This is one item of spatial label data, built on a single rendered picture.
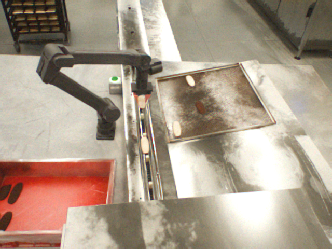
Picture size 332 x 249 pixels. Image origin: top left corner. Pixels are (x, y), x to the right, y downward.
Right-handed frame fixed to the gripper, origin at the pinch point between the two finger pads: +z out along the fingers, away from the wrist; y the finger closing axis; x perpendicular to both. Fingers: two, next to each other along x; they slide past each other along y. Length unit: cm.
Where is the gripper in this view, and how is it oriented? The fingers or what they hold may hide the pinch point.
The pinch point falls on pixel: (141, 101)
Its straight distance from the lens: 147.9
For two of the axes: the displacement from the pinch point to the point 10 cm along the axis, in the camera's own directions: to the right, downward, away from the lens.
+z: -0.6, 7.3, 6.8
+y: -9.9, 0.5, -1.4
